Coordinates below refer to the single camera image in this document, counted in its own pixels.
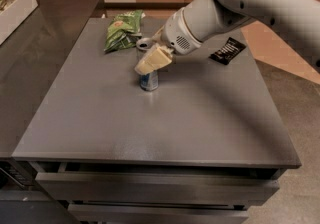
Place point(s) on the silver blue redbull can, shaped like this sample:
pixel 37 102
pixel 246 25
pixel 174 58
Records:
pixel 148 82

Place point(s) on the green chip bag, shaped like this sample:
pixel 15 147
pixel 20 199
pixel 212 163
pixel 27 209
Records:
pixel 124 31

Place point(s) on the lower grey drawer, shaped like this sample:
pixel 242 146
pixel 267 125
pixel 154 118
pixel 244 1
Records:
pixel 155 215

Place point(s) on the black snack wrapper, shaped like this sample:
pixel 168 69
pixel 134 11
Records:
pixel 228 52

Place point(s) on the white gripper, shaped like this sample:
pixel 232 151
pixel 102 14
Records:
pixel 175 33

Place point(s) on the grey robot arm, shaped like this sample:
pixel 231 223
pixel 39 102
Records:
pixel 297 22

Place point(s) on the white cardboard box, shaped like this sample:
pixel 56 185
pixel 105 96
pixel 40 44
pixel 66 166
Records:
pixel 13 16

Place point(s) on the upper grey drawer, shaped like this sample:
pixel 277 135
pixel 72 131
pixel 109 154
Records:
pixel 157 188

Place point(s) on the grey drawer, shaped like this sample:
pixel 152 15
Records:
pixel 155 215
pixel 157 188

